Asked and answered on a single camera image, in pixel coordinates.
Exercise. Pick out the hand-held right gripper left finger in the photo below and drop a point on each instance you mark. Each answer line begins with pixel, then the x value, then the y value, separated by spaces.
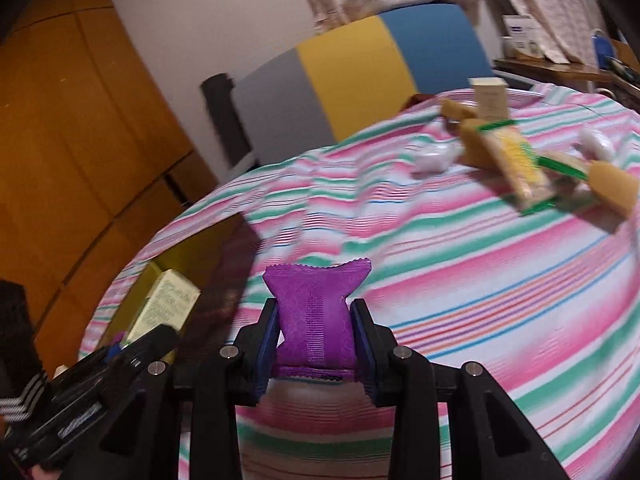
pixel 266 345

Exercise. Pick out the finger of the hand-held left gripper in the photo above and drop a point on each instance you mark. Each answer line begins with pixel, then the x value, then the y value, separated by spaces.
pixel 150 347
pixel 100 362

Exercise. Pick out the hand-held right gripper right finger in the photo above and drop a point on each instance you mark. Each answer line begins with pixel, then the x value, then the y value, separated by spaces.
pixel 362 352

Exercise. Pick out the pale green carton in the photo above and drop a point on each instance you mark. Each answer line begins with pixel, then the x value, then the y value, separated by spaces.
pixel 165 305

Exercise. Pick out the purple snack packet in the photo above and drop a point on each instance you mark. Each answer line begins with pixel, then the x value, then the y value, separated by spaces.
pixel 312 320

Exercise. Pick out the brown storage box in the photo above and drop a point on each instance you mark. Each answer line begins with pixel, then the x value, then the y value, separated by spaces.
pixel 220 270

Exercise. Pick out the clear plastic wrap ball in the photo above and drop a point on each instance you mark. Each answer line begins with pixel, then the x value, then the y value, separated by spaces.
pixel 435 158
pixel 597 144

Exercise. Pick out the striped bedsheet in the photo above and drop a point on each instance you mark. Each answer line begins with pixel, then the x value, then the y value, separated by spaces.
pixel 400 260

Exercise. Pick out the wooden wardrobe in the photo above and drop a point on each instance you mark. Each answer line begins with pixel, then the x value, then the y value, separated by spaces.
pixel 75 135

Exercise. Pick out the black upright bar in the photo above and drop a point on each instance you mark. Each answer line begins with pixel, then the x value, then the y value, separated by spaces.
pixel 225 115

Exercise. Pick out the yellow packet with green edges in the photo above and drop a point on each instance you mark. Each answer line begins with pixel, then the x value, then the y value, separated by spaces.
pixel 520 165

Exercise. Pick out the grey yellow blue foam panel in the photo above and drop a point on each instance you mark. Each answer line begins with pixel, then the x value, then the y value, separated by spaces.
pixel 350 85

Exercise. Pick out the beige cardboard box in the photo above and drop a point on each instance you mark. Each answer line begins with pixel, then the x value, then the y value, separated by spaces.
pixel 490 100

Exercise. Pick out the white cup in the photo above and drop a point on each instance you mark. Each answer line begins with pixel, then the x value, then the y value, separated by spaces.
pixel 508 46

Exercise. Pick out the wooden desk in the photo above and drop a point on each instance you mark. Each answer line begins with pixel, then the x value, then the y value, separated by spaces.
pixel 560 71

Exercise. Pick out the white blue printed box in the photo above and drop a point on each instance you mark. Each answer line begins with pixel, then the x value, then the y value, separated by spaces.
pixel 525 32

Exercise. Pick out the blue jug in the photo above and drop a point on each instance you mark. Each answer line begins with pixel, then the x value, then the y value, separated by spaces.
pixel 602 47

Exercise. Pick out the white bed rail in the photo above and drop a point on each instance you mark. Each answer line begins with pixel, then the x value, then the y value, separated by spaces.
pixel 242 164

